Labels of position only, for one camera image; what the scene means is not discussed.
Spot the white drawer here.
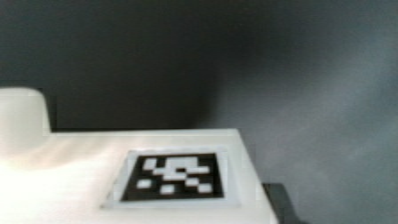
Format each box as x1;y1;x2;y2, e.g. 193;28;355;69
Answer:
0;87;278;224

